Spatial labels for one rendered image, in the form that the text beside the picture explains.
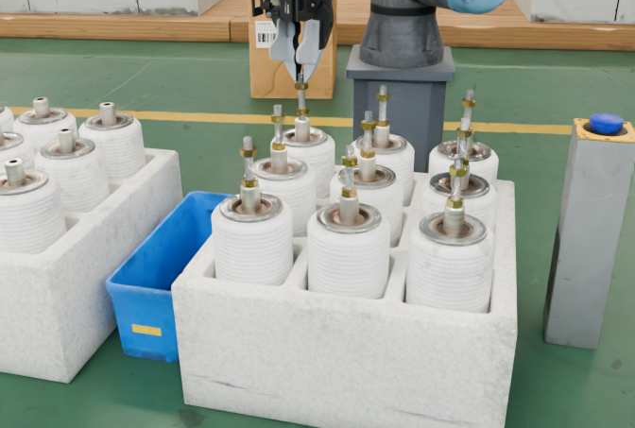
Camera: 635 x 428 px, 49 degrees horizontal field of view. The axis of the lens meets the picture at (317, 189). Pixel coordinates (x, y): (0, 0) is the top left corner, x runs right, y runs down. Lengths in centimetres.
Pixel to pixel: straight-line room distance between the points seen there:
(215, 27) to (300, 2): 182
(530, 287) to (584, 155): 32
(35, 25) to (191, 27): 63
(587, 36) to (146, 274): 201
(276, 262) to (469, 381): 25
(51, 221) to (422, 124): 64
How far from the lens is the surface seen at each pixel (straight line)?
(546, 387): 99
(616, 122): 94
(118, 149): 112
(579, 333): 106
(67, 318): 97
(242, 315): 82
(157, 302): 95
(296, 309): 79
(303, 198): 91
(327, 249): 78
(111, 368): 102
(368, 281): 80
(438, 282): 77
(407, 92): 123
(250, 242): 80
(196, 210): 120
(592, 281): 101
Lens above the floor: 62
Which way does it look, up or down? 25 degrees down
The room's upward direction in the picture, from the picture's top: straight up
